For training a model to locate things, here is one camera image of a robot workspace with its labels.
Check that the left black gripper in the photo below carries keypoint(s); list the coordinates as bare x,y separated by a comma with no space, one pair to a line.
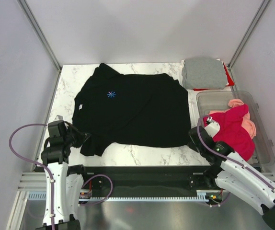
82,137

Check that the right aluminium frame post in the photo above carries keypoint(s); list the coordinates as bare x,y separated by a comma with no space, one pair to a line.
252,26

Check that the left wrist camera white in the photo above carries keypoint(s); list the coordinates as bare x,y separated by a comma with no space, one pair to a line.
57,128

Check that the clear plastic bin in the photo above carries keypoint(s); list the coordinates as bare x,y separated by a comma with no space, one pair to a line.
208,101

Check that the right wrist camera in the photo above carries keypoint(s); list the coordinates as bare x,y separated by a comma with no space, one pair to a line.
212,127

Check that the folded red t-shirt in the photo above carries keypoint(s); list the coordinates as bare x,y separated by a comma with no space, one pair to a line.
230,81

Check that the magenta t-shirt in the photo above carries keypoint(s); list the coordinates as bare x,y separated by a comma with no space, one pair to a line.
232,132

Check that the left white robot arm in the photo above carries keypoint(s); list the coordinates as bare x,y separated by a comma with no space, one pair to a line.
63,182

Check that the black t-shirt blue logo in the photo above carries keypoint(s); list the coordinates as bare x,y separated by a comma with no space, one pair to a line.
131,109

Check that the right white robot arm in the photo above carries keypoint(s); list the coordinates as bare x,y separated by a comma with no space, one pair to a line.
230,172

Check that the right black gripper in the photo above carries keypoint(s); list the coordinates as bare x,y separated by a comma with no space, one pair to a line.
191,145

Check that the folded grey t-shirt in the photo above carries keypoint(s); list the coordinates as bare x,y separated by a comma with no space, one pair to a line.
203,73

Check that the left aluminium frame post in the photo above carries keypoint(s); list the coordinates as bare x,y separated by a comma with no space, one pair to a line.
40,34

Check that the aluminium frame post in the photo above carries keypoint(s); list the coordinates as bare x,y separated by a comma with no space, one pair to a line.
40,34
252,26

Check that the slotted white cable duct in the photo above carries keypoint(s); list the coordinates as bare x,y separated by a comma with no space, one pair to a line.
85,197

